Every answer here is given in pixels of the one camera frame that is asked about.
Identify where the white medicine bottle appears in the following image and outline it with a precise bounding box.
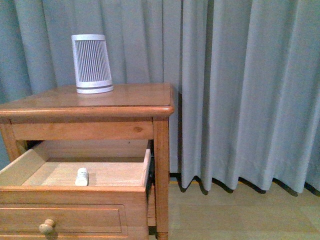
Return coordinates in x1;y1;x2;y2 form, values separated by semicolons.
75;167;89;187

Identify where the wooden drawer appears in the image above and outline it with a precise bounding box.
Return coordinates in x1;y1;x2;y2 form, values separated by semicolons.
0;146;151;240

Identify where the white ribbed air purifier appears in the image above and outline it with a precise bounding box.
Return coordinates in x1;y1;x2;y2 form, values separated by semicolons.
71;34;114;94

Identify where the grey-blue curtain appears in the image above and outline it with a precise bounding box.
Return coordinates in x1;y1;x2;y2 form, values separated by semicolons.
0;0;320;194

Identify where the wooden nightstand frame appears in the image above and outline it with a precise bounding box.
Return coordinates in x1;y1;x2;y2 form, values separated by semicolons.
0;83;175;240

